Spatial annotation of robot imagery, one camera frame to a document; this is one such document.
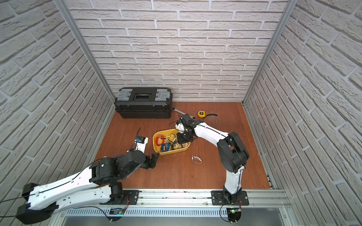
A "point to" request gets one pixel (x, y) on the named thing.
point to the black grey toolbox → (143, 102)
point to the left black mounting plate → (130, 197)
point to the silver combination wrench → (175, 109)
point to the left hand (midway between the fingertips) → (154, 152)
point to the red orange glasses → (160, 140)
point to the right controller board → (234, 214)
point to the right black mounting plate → (218, 198)
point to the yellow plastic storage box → (174, 146)
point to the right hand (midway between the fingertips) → (181, 141)
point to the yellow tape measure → (201, 114)
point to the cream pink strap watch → (197, 157)
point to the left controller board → (116, 211)
